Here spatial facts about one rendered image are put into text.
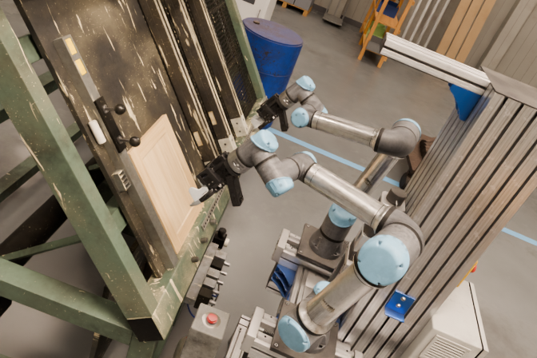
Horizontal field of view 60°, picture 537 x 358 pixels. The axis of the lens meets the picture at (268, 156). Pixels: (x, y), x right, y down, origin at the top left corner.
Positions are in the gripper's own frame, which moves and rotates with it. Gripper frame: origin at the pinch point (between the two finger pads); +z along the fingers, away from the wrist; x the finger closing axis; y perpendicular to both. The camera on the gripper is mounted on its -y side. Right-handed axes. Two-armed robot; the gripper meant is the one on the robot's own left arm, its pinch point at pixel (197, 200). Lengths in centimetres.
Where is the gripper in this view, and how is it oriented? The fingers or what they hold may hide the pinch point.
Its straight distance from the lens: 154.7
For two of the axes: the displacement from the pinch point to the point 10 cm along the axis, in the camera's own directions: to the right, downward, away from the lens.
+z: -7.1, 5.2, 4.7
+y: -6.5, -7.3, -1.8
